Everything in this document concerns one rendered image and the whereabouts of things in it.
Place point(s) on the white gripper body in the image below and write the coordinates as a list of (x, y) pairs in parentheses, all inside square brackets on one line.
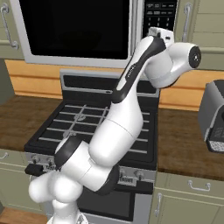
[(155, 31)]

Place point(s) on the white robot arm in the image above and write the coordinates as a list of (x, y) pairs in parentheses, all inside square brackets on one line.
[(116, 137)]

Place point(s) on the silver microwave oven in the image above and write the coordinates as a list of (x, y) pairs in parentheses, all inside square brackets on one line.
[(78, 62)]

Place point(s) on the beige base cupboard door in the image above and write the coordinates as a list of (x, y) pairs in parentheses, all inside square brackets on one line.
[(13, 189), (186, 211)]

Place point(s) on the black and silver stove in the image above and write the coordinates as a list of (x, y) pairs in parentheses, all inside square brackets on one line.
[(87, 87)]

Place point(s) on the grey toaster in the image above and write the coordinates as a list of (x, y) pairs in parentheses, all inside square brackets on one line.
[(210, 113)]

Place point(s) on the silver stove knob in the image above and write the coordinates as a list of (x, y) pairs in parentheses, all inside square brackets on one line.
[(139, 175), (50, 161), (122, 173), (35, 159)]

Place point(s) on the beige drawer front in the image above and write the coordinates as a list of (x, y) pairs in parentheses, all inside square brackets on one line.
[(16, 159), (175, 182)]

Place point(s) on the beige wall cupboard door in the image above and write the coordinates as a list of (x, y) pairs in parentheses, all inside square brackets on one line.
[(5, 52), (208, 35)]

